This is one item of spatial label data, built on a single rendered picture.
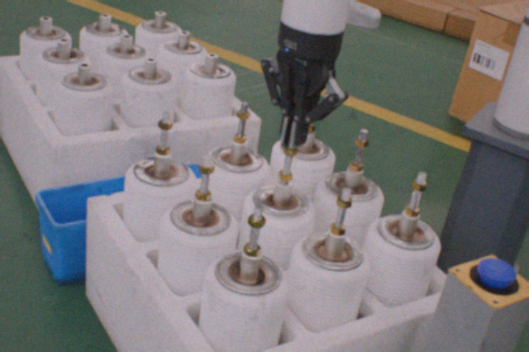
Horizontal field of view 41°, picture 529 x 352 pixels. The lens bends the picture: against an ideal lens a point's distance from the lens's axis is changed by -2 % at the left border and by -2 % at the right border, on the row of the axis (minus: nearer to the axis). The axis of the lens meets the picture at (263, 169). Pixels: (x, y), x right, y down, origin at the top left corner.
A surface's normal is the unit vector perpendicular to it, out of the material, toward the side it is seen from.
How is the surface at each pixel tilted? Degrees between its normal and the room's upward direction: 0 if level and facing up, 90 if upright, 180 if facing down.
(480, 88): 89
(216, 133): 90
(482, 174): 90
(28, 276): 0
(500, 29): 90
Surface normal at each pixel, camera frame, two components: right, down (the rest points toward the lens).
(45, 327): 0.14, -0.87
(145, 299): -0.85, 0.15
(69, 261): 0.51, 0.51
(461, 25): -0.55, 0.34
